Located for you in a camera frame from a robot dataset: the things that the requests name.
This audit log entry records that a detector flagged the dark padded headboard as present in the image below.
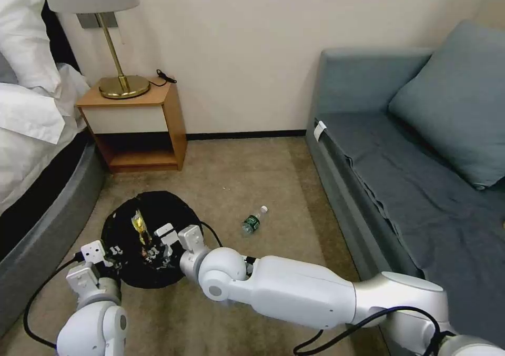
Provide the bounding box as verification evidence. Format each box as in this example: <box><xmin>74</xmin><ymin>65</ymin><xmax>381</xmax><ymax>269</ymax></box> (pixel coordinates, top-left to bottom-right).
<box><xmin>41</xmin><ymin>0</ymin><xmax>83</xmax><ymax>75</ymax></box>

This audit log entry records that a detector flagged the grey bed base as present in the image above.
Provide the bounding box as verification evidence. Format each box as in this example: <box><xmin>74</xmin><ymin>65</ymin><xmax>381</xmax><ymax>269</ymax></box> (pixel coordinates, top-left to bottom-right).
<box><xmin>0</xmin><ymin>133</ymin><xmax>108</xmax><ymax>327</ymax></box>

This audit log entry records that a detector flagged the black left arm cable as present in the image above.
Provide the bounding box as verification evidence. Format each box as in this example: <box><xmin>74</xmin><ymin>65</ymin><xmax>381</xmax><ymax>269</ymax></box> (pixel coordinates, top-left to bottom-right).
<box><xmin>22</xmin><ymin>256</ymin><xmax>82</xmax><ymax>349</ymax></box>

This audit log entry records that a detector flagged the wooden nightstand with white drawer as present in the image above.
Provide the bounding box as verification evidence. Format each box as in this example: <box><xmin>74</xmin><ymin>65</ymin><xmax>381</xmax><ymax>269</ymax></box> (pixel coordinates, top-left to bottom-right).
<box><xmin>75</xmin><ymin>76</ymin><xmax>188</xmax><ymax>174</ymax></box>

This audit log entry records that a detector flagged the clear bottle with green label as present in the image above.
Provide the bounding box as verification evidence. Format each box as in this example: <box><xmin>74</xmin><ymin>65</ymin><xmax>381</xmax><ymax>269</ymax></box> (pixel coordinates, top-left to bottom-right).
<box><xmin>241</xmin><ymin>205</ymin><xmax>269</xmax><ymax>237</ymax></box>

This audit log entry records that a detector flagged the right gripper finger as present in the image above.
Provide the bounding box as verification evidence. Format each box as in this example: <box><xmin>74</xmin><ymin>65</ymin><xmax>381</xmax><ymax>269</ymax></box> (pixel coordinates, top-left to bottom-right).
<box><xmin>144</xmin><ymin>242</ymin><xmax>174</xmax><ymax>257</ymax></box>
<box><xmin>143</xmin><ymin>255</ymin><xmax>174</xmax><ymax>271</ymax></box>

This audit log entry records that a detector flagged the dark blue sofa sheet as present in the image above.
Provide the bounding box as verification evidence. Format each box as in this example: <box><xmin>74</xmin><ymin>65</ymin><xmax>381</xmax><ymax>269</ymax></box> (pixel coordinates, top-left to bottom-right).
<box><xmin>320</xmin><ymin>111</ymin><xmax>505</xmax><ymax>296</ymax></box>

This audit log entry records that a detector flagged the round black trash bin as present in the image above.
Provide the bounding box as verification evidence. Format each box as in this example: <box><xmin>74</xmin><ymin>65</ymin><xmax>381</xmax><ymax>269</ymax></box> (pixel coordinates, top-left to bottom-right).
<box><xmin>100</xmin><ymin>190</ymin><xmax>201</xmax><ymax>290</ymax></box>

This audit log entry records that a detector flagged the white pillow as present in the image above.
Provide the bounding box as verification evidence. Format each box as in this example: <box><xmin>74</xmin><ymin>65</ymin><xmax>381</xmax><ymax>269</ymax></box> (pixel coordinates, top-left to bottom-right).
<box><xmin>0</xmin><ymin>0</ymin><xmax>63</xmax><ymax>93</ymax></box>

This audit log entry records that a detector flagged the yellow plastic wrapper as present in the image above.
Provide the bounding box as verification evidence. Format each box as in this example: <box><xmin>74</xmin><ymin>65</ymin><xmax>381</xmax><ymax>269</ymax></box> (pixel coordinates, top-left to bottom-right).
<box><xmin>130</xmin><ymin>209</ymin><xmax>153</xmax><ymax>247</ymax></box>

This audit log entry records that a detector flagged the white duvet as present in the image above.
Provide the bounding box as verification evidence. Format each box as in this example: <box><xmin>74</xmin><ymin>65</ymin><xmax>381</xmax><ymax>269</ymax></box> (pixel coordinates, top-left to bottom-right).
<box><xmin>0</xmin><ymin>62</ymin><xmax>92</xmax><ymax>217</ymax></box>

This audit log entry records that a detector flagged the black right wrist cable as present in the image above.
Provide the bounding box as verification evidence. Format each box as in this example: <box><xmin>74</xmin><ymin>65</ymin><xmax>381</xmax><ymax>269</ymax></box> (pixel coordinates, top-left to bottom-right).
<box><xmin>196</xmin><ymin>221</ymin><xmax>223</xmax><ymax>250</ymax></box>

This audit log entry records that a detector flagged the grey wall switch plate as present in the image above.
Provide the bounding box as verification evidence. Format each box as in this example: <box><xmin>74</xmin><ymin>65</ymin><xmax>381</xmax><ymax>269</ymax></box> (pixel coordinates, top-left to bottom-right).
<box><xmin>76</xmin><ymin>12</ymin><xmax>120</xmax><ymax>30</ymax></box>

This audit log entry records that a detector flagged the thin black lamp cord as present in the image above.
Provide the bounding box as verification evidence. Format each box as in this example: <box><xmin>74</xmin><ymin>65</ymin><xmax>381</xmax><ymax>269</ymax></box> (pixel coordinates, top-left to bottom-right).
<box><xmin>149</xmin><ymin>68</ymin><xmax>177</xmax><ymax>88</ymax></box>

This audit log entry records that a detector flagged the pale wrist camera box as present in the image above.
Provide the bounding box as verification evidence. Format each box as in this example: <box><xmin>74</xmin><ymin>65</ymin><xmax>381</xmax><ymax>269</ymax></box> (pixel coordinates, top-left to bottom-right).
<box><xmin>154</xmin><ymin>223</ymin><xmax>177</xmax><ymax>243</ymax></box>

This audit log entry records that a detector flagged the grey blue sofa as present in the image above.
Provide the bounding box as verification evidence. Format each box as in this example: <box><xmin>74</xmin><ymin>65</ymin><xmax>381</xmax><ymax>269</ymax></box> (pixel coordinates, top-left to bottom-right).
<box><xmin>305</xmin><ymin>19</ymin><xmax>505</xmax><ymax>356</ymax></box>

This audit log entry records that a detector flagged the black baseboard strip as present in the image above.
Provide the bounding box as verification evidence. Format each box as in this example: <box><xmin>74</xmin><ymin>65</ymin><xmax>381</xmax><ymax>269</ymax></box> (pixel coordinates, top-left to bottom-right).
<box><xmin>185</xmin><ymin>133</ymin><xmax>308</xmax><ymax>142</ymax></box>

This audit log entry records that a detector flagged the black right shoulder cable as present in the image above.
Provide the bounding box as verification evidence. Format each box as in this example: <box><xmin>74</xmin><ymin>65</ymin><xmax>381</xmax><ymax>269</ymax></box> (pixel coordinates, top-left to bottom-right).
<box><xmin>293</xmin><ymin>305</ymin><xmax>458</xmax><ymax>356</ymax></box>

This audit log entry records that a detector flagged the grey blue cushion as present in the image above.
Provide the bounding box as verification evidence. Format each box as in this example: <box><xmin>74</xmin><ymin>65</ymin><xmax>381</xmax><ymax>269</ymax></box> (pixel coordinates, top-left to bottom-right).
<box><xmin>388</xmin><ymin>19</ymin><xmax>505</xmax><ymax>192</ymax></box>

